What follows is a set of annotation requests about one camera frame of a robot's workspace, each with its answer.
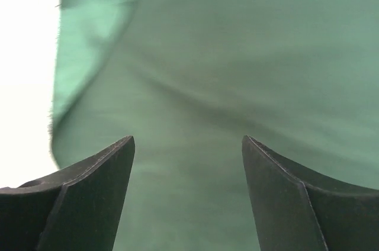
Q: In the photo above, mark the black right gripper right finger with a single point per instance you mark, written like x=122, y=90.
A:
x=298, y=209

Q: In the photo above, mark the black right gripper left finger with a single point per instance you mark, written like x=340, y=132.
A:
x=77, y=208

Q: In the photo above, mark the dark green cloth napkin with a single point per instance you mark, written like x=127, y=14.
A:
x=189, y=78

